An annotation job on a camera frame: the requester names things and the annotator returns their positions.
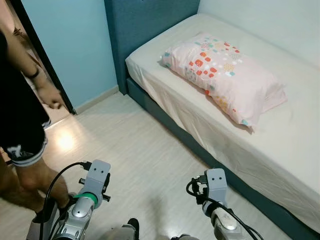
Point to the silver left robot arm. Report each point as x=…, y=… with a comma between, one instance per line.
x=77, y=214

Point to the grey robot leg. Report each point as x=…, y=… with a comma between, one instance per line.
x=117, y=234
x=181, y=237

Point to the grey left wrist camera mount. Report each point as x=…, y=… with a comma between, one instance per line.
x=97, y=177

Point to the pink patterned pillow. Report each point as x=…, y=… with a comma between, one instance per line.
x=225, y=80

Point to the person in black shorts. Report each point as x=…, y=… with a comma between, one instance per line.
x=20, y=115

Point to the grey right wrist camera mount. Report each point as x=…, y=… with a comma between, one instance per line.
x=216, y=182

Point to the dark blue bed frame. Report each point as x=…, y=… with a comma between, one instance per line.
x=145, y=25

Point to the grey right robot leg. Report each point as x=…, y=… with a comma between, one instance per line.
x=181, y=237

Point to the dark door frame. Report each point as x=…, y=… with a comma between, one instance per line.
x=45, y=65

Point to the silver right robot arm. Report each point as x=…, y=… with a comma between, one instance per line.
x=225, y=223

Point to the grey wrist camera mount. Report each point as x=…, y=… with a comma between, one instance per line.
x=97, y=177
x=216, y=182

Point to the grey left robot leg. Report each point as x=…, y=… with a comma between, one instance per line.
x=117, y=234

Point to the mattress with cream sheet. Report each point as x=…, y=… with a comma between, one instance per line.
x=280, y=130

